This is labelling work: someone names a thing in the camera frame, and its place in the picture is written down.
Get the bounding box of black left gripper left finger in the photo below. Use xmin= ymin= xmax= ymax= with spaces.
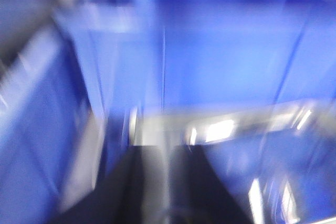
xmin=56 ymin=146 xmax=165 ymax=223

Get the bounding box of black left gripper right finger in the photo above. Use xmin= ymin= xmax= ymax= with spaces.
xmin=167 ymin=145 xmax=252 ymax=223

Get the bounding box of silver metal tray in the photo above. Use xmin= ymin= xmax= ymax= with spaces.
xmin=129 ymin=99 xmax=335 ymax=146

